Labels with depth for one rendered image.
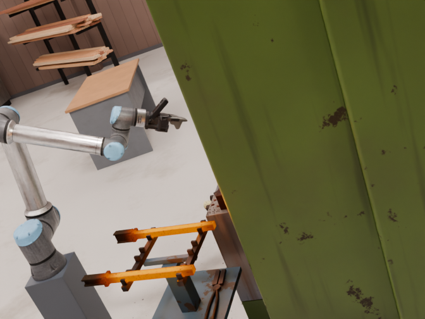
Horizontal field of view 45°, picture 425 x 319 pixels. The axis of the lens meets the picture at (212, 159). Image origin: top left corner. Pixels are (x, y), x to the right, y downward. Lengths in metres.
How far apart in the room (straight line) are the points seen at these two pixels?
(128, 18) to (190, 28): 9.45
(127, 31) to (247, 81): 9.53
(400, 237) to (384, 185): 0.17
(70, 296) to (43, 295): 0.14
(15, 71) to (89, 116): 6.50
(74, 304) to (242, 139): 1.64
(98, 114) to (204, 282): 3.59
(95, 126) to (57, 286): 2.90
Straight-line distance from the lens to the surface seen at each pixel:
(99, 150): 2.49
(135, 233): 2.00
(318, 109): 1.45
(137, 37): 10.90
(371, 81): 1.32
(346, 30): 1.27
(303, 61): 1.40
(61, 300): 2.87
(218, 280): 2.02
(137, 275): 1.76
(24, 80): 11.81
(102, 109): 5.39
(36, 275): 2.85
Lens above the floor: 1.89
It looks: 23 degrees down
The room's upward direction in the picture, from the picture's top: 21 degrees counter-clockwise
